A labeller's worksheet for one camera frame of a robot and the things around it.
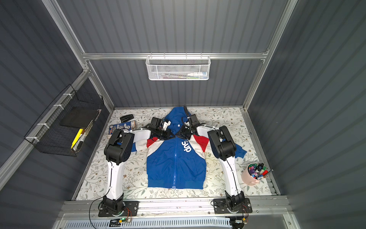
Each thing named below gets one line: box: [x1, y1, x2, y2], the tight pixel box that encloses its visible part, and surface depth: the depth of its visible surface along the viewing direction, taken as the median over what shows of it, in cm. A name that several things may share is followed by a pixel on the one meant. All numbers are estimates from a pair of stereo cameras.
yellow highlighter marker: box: [70, 128, 85, 149], surface depth 74 cm
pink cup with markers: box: [241, 162, 274, 186], surface depth 75 cm
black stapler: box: [119, 114, 135, 124], surface depth 114 cm
